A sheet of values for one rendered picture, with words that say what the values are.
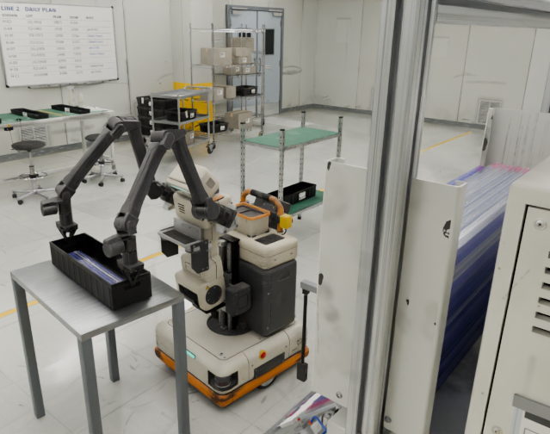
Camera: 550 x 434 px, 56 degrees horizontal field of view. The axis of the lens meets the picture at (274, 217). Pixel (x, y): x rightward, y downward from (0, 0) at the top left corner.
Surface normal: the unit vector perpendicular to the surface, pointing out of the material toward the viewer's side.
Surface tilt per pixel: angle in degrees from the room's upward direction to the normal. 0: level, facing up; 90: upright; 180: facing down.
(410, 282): 90
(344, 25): 90
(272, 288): 90
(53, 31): 90
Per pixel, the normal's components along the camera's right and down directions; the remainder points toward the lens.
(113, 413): 0.02, -0.94
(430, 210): -0.62, 0.25
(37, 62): 0.78, 0.23
